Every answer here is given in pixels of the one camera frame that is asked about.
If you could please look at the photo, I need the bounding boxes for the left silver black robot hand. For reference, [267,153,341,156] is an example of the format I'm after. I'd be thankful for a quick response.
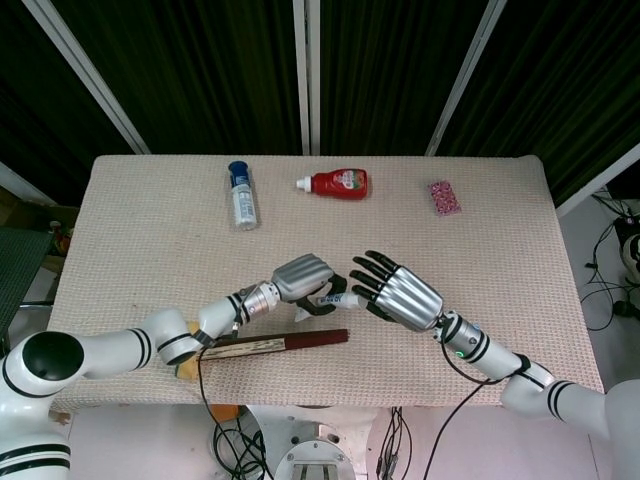
[271,253,349,317]

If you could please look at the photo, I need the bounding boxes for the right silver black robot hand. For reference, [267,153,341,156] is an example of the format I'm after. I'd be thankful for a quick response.
[349,249,446,334]

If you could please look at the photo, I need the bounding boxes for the white tube with print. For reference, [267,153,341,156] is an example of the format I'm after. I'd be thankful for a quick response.
[293,293,362,323]

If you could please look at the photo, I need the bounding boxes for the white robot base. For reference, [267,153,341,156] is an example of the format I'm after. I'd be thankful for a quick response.
[247,403,384,480]

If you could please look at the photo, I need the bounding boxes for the beige woven tablecloth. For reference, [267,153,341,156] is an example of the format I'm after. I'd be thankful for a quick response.
[30,154,608,414]

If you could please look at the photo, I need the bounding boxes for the red ketchup bottle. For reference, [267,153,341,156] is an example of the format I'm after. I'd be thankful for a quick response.
[294,168,370,201]

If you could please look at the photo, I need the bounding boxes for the pink patterned small pack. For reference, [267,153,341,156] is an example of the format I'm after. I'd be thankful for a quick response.
[427,179,462,218]

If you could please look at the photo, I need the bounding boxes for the white bottle with blue cap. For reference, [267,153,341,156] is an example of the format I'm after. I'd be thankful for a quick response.
[227,160,260,231]

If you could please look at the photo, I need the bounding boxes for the orange object under table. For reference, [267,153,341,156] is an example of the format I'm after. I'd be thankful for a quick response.
[210,403,240,424]

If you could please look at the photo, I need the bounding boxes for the dark green curtain panel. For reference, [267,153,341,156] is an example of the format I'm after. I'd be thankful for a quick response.
[439,0,640,209]
[0,0,136,207]
[49,0,305,155]
[319,0,490,156]

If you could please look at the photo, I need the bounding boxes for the white round device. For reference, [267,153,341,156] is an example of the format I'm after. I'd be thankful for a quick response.
[619,234,640,289]

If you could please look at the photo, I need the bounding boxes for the green mesh panel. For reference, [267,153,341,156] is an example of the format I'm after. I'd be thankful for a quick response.
[0,225,55,341]

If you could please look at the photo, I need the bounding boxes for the cardboard box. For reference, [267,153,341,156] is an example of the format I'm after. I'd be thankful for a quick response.
[0,185,79,261]

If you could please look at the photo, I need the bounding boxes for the black cable bundle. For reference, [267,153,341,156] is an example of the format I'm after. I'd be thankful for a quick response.
[197,344,276,480]

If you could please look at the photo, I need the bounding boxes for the white partition frame post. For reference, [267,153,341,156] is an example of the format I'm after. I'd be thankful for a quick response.
[424,0,510,157]
[292,0,322,155]
[19,0,152,155]

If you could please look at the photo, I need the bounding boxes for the black cables on floor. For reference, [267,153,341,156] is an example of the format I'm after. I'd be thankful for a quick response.
[582,187,640,331]

